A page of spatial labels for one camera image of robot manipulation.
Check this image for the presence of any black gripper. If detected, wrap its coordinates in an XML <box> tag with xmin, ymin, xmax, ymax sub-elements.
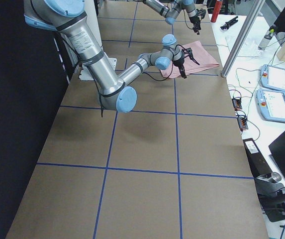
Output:
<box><xmin>189</xmin><ymin>16</ymin><xmax>201</xmax><ymax>34</ymax></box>
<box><xmin>173</xmin><ymin>57</ymin><xmax>187</xmax><ymax>79</ymax></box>

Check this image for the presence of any pink Snoopy t-shirt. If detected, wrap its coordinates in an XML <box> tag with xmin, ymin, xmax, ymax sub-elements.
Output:
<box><xmin>160</xmin><ymin>41</ymin><xmax>219</xmax><ymax>79</ymax></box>

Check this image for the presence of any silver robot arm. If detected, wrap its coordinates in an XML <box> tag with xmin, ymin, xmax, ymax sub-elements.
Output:
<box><xmin>23</xmin><ymin>0</ymin><xmax>186</xmax><ymax>113</ymax></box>
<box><xmin>138</xmin><ymin>0</ymin><xmax>206</xmax><ymax>35</ymax></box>

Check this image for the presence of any red cylinder bottle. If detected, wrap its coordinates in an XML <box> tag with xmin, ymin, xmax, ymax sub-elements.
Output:
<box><xmin>211</xmin><ymin>0</ymin><xmax>223</xmax><ymax>23</ymax></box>

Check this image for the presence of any black folded tripod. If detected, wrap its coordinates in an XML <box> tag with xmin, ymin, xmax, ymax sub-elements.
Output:
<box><xmin>220</xmin><ymin>16</ymin><xmax>238</xmax><ymax>30</ymax></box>

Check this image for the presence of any clear plastic bag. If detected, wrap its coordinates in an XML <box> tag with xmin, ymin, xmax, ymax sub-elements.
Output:
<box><xmin>225</xmin><ymin>35</ymin><xmax>264</xmax><ymax>57</ymax></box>

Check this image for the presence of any orange black connector module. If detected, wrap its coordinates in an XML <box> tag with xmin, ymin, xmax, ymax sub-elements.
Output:
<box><xmin>232</xmin><ymin>98</ymin><xmax>242</xmax><ymax>111</ymax></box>

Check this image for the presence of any grey spray bottle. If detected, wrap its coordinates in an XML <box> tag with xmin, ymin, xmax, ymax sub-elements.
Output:
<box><xmin>258</xmin><ymin>24</ymin><xmax>277</xmax><ymax>50</ymax></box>

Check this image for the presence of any upper blue teach pendant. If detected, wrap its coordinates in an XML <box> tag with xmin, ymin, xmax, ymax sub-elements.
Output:
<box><xmin>261</xmin><ymin>64</ymin><xmax>285</xmax><ymax>92</ymax></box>

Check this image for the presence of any blue teach pendant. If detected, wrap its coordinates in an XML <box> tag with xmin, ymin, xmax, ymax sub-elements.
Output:
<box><xmin>261</xmin><ymin>64</ymin><xmax>285</xmax><ymax>92</ymax></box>
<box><xmin>256</xmin><ymin>89</ymin><xmax>285</xmax><ymax>123</ymax></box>

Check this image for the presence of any lower blue teach pendant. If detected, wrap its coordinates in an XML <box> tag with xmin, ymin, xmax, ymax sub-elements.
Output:
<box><xmin>256</xmin><ymin>89</ymin><xmax>285</xmax><ymax>123</ymax></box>

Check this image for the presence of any black box with label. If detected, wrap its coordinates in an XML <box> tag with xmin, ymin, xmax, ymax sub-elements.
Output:
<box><xmin>243</xmin><ymin>138</ymin><xmax>272</xmax><ymax>178</ymax></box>

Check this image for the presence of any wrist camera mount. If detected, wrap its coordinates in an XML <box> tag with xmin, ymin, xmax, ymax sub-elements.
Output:
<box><xmin>182</xmin><ymin>48</ymin><xmax>200</xmax><ymax>65</ymax></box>
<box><xmin>196</xmin><ymin>8</ymin><xmax>206</xmax><ymax>20</ymax></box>

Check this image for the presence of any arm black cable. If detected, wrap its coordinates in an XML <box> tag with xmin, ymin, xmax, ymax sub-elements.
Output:
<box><xmin>142</xmin><ymin>44</ymin><xmax>190</xmax><ymax>82</ymax></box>

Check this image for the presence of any aluminium frame post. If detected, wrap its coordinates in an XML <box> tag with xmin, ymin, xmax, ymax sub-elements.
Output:
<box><xmin>221</xmin><ymin>0</ymin><xmax>265</xmax><ymax>78</ymax></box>

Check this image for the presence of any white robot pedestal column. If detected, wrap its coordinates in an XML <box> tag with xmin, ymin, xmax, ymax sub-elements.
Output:
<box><xmin>73</xmin><ymin>0</ymin><xmax>122</xmax><ymax>91</ymax></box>

